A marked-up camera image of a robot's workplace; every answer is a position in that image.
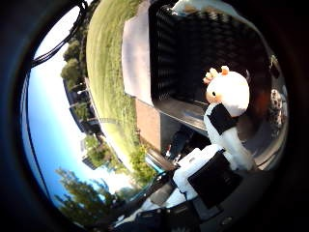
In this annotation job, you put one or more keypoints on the small white round plush toy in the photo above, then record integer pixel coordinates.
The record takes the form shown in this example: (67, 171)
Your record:
(230, 92)

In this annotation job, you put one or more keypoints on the dark building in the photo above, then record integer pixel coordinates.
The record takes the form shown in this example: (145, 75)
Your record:
(80, 108)

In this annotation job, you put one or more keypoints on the black wicker basket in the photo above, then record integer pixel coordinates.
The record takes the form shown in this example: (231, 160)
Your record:
(193, 54)

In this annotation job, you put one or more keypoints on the blue metal frame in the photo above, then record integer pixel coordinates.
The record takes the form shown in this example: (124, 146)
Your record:
(154, 162)

